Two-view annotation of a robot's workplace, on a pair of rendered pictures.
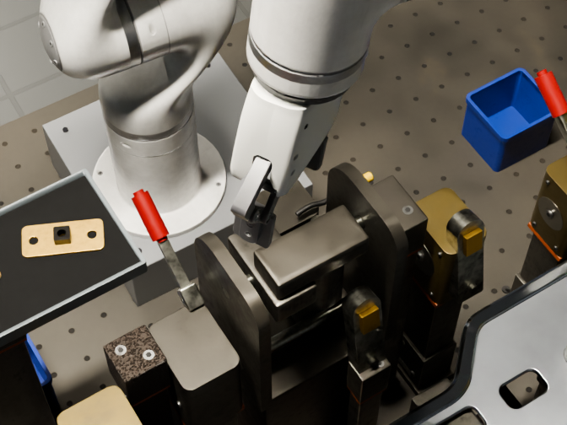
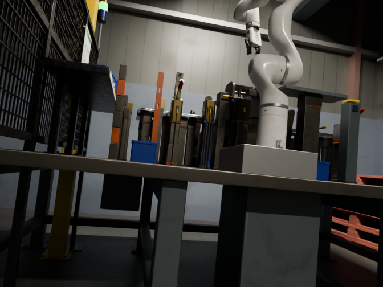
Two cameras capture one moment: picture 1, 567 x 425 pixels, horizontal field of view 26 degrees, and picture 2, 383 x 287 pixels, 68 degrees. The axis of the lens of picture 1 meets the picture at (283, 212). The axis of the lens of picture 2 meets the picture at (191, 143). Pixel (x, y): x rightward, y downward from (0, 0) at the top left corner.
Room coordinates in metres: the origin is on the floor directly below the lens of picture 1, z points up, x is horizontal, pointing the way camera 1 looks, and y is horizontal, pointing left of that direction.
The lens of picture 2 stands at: (2.25, 0.27, 0.71)
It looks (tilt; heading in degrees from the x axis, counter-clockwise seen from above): 5 degrees up; 200
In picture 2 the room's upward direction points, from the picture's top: 6 degrees clockwise
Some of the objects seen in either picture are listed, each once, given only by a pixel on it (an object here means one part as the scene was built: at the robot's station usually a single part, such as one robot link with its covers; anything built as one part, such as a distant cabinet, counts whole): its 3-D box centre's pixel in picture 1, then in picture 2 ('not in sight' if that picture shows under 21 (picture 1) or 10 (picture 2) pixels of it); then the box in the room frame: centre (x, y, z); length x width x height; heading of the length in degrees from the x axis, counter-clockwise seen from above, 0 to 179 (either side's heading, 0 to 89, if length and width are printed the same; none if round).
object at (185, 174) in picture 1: (153, 144); (272, 131); (1.00, 0.18, 0.89); 0.19 x 0.19 x 0.18
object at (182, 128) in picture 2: not in sight; (179, 142); (0.65, -0.38, 0.84); 0.12 x 0.05 x 0.29; 32
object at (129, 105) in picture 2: not in sight; (123, 131); (0.72, -0.74, 0.88); 0.08 x 0.08 x 0.36; 32
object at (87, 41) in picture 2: not in sight; (84, 56); (0.89, -0.96, 1.30); 0.23 x 0.02 x 0.31; 32
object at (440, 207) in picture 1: (425, 292); (207, 134); (0.77, -0.18, 0.88); 0.11 x 0.07 x 0.37; 32
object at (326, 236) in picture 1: (298, 340); (240, 127); (0.67, -0.02, 0.95); 0.18 x 0.13 x 0.49; 122
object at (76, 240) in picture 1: (62, 235); not in sight; (0.67, 0.23, 1.17); 0.08 x 0.04 x 0.01; 97
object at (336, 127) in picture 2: not in sight; (343, 153); (0.28, 0.55, 0.88); 0.12 x 0.07 x 0.36; 32
